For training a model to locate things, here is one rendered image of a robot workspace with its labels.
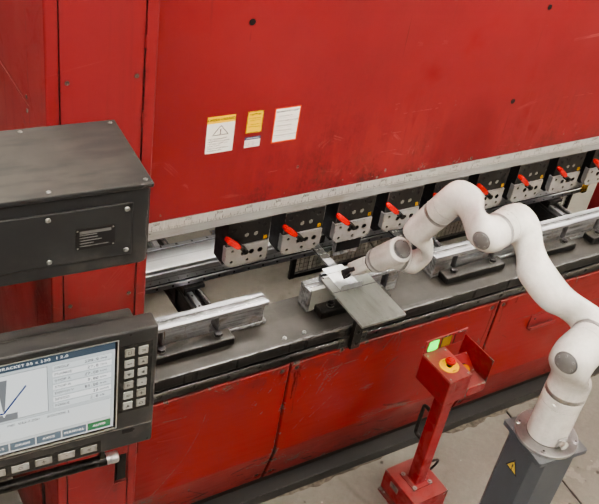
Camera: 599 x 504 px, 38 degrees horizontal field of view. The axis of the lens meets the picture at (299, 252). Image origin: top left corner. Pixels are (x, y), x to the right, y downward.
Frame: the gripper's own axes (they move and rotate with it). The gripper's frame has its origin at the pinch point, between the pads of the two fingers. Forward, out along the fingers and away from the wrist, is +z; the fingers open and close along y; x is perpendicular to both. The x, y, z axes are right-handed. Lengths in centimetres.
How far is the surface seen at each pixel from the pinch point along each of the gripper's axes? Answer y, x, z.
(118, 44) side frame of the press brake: 93, -51, -86
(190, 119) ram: 64, -46, -48
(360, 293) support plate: -1.3, 7.8, 1.6
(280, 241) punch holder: 28.6, -14.2, -9.8
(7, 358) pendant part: 129, 7, -76
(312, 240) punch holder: 16.7, -12.4, -9.0
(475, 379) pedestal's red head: -40, 49, 6
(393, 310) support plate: -7.1, 16.8, -5.9
